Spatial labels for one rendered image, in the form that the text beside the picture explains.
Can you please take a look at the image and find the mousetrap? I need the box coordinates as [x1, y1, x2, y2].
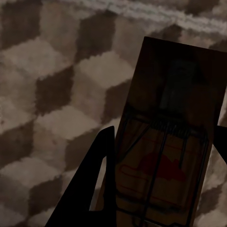
[95, 36, 227, 227]

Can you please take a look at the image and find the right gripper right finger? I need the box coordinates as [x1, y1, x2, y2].
[213, 126, 227, 164]

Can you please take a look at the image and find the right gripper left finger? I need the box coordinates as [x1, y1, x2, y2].
[45, 126, 116, 227]

